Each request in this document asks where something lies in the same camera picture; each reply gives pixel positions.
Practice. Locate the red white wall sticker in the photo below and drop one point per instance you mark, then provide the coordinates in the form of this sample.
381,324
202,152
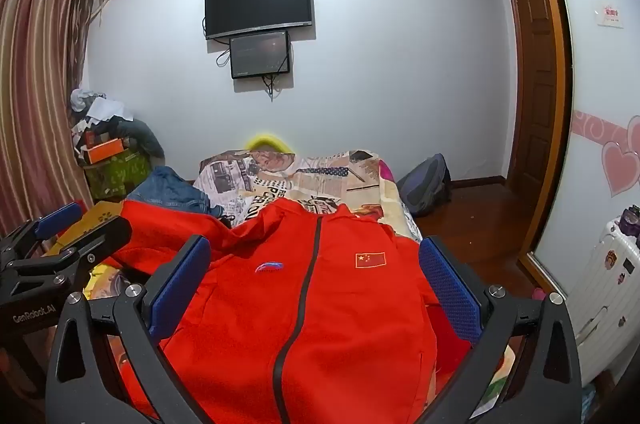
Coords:
610,17

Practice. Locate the yellow chair back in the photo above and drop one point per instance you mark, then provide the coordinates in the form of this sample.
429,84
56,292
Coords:
270,142

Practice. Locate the wooden side table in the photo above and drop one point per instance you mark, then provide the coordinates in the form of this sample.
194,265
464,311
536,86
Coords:
95,214

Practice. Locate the newspaper print blanket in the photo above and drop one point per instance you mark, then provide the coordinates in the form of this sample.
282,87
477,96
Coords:
290,184

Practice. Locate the dark purple object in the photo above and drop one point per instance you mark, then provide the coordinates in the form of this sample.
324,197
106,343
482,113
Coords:
631,224

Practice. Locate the brown wooden door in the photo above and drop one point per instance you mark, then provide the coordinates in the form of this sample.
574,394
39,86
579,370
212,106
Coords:
537,79

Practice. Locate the small black monitor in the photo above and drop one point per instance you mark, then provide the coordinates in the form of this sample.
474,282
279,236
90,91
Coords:
260,54

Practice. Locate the orange box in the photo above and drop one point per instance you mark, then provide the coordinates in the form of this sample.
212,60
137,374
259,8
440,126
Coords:
102,151

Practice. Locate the green patterned bag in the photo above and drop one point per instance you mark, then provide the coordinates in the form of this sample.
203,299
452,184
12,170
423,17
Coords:
115,176

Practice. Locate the red zip jacket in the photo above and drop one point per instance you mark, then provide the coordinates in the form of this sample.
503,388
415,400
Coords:
340,329

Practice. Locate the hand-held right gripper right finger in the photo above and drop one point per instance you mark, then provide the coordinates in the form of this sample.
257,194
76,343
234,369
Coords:
450,289

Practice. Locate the pink slipper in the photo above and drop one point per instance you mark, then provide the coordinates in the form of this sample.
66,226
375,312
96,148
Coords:
538,294

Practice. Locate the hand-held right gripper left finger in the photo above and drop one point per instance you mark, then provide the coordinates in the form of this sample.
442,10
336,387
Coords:
175,294

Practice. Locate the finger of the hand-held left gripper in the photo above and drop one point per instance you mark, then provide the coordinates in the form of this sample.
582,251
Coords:
57,219
100,239

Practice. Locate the black wall television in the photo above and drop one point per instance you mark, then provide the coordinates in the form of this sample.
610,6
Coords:
257,2

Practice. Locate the striped red curtain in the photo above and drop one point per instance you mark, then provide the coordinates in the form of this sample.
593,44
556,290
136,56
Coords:
35,79

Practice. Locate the white suitcase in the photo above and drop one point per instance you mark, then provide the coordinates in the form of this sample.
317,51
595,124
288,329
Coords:
605,284

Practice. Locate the dark red box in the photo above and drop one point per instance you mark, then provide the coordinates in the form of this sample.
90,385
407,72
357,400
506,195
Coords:
97,139

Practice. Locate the grey purple backpack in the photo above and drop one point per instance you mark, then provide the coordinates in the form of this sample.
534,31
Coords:
425,186

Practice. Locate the blue denim garment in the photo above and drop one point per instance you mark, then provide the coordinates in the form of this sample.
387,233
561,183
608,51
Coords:
170,189

